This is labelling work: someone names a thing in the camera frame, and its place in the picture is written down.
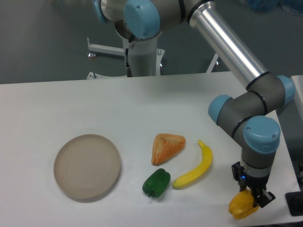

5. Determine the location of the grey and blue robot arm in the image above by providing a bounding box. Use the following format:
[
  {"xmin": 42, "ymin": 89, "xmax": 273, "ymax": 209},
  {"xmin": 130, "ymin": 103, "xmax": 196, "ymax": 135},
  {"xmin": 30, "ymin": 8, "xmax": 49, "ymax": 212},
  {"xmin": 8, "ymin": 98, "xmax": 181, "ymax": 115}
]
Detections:
[{"xmin": 92, "ymin": 0, "xmax": 295, "ymax": 207}]

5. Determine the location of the beige round plate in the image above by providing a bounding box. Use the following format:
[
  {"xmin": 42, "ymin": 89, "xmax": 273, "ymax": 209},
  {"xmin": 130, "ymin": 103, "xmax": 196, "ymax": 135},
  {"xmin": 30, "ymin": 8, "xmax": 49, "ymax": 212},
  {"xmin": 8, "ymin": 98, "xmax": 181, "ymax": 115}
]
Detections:
[{"xmin": 53, "ymin": 134, "xmax": 121, "ymax": 202}]

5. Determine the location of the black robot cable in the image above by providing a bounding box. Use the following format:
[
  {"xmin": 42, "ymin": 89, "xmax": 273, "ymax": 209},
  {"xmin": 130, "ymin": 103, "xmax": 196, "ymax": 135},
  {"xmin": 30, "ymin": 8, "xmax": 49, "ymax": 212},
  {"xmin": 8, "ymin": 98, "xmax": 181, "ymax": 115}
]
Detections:
[{"xmin": 125, "ymin": 33, "xmax": 136, "ymax": 78}]

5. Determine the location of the green bell pepper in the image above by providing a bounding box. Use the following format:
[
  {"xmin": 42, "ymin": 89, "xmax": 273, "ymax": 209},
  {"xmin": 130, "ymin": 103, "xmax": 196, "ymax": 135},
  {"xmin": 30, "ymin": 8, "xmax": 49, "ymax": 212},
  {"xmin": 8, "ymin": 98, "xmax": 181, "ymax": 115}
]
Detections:
[{"xmin": 142, "ymin": 168, "xmax": 171, "ymax": 198}]

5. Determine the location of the orange triangular pastry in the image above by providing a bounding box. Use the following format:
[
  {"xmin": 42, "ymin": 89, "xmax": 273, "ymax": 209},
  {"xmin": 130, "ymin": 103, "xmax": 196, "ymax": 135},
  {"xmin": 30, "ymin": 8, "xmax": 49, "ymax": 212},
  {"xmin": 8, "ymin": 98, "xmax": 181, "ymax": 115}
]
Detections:
[{"xmin": 151, "ymin": 133, "xmax": 186, "ymax": 166}]

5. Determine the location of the yellow bell pepper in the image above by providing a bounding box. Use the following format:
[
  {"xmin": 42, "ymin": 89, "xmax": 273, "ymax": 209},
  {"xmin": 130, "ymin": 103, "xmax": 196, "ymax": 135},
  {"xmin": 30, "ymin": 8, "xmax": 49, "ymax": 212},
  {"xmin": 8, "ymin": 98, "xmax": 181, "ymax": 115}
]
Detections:
[{"xmin": 228, "ymin": 189, "xmax": 259, "ymax": 219}]

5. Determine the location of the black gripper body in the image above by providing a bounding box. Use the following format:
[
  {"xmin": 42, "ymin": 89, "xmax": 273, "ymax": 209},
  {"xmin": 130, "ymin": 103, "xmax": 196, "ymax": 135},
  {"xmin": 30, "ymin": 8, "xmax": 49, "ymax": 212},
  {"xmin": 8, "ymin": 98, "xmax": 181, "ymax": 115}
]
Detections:
[{"xmin": 242, "ymin": 165, "xmax": 271, "ymax": 188}]

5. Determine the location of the yellow banana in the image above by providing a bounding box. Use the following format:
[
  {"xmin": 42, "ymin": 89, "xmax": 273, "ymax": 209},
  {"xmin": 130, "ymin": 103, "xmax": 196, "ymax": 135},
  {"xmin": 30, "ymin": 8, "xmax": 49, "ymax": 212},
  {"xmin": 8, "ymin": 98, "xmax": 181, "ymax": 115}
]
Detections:
[{"xmin": 172, "ymin": 140, "xmax": 213, "ymax": 190}]

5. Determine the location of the black box at edge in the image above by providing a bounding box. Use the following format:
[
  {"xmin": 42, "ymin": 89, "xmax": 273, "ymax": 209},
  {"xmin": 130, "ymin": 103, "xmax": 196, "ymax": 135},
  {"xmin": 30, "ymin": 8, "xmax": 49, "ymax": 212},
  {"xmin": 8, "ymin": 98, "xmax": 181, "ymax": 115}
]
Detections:
[{"xmin": 285, "ymin": 192, "xmax": 303, "ymax": 217}]

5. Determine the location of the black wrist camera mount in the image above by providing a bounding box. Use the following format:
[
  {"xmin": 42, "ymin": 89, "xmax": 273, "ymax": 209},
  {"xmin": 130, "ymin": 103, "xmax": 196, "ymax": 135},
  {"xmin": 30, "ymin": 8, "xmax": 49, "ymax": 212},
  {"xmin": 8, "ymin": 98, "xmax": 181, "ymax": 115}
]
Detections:
[{"xmin": 232, "ymin": 161, "xmax": 246, "ymax": 186}]

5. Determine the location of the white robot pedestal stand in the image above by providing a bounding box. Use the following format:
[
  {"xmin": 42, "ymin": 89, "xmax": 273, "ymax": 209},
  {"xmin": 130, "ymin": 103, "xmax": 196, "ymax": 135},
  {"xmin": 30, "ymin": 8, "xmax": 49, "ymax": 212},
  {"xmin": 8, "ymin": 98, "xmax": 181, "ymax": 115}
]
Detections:
[{"xmin": 87, "ymin": 35, "xmax": 223, "ymax": 79}]

